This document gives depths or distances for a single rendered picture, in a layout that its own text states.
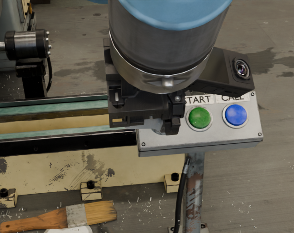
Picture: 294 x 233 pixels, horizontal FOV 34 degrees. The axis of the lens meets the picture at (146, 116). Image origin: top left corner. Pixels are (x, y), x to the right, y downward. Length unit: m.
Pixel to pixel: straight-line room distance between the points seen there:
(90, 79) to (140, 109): 0.81
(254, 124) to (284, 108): 0.53
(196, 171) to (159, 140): 0.11
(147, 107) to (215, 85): 0.07
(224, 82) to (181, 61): 0.15
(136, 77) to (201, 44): 0.08
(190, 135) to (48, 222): 0.35
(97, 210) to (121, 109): 0.43
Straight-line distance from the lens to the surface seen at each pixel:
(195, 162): 0.72
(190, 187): 0.75
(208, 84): 0.50
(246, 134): 0.67
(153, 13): 0.31
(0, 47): 1.02
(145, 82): 0.41
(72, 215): 0.90
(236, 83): 0.52
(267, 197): 0.95
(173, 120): 0.53
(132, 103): 0.50
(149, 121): 0.58
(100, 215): 0.89
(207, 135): 0.66
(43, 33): 0.99
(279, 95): 1.25
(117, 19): 0.35
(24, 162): 0.92
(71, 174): 0.93
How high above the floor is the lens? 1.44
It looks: 34 degrees down
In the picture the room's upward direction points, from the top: 2 degrees counter-clockwise
